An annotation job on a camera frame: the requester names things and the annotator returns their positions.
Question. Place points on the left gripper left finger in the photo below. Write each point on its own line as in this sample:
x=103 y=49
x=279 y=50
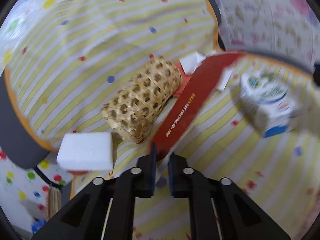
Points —
x=104 y=209

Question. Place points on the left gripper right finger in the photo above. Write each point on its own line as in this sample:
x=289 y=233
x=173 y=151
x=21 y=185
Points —
x=219 y=209

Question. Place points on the white foam block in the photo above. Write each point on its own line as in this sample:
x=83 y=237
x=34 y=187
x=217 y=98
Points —
x=86 y=152

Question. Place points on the woven bamboo basket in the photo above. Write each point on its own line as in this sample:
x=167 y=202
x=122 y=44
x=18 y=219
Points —
x=135 y=107

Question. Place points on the red paper box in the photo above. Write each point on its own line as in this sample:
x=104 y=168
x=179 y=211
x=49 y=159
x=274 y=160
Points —
x=193 y=96

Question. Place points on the white blue milk carton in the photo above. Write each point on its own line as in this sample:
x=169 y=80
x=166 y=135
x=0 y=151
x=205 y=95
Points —
x=269 y=103

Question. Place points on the white paper sheet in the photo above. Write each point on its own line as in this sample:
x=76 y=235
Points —
x=190 y=62

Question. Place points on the red apple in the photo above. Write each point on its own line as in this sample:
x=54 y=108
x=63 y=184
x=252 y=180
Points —
x=77 y=173

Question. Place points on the stack of books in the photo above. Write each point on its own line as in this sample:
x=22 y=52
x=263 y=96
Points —
x=53 y=201

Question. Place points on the blue plastic basket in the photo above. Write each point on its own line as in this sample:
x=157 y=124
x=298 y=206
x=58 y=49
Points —
x=37 y=224

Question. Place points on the grey office chair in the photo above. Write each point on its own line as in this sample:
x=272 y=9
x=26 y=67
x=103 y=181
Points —
x=53 y=97

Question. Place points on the yellow striped chair cover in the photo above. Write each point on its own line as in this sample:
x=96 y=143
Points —
x=64 y=59

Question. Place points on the floral pattern wall sheet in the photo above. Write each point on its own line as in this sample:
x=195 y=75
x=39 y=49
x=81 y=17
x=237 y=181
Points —
x=285 y=27

